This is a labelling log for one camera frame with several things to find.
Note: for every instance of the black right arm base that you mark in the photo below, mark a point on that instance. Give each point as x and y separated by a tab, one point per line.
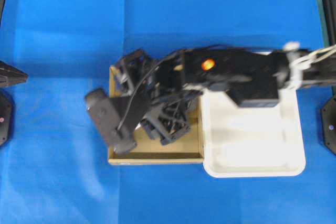
328	124

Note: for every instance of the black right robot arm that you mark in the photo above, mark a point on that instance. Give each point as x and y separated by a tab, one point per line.
306	68

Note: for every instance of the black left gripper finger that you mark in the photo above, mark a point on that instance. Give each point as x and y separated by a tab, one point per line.
11	76

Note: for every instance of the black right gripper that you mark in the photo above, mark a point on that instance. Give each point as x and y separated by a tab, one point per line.
172	85

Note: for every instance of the brown cardboard box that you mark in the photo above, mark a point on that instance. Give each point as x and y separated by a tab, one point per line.
187	150

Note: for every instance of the blue table cloth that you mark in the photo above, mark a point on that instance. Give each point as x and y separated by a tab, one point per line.
54	169

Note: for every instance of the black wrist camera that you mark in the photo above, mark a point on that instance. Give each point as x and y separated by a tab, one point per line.
106	114

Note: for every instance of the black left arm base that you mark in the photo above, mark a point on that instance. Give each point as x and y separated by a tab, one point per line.
6	114

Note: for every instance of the white plastic tray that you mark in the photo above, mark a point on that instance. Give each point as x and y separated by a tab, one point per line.
253	129

